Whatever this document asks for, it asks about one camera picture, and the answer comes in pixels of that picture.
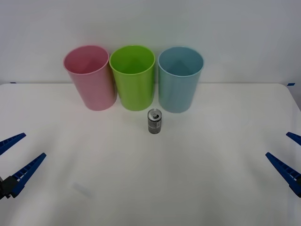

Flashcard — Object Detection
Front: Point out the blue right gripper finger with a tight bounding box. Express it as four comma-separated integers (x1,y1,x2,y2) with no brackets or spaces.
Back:
265,152,301,198
285,132,301,145

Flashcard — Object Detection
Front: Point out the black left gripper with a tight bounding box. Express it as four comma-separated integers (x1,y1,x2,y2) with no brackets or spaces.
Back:
0,133,47,201

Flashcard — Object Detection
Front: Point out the black drink can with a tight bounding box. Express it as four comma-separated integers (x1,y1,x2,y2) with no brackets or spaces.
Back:
147,108,162,135

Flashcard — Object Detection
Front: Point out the pink plastic bin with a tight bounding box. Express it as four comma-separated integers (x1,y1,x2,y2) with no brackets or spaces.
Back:
63,45,118,112

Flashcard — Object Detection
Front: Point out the pale blue plastic bin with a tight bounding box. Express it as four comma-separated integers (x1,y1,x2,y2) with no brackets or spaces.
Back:
158,46,205,114

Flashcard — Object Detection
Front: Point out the green plastic bin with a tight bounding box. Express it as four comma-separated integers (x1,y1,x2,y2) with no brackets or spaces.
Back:
109,45,156,112

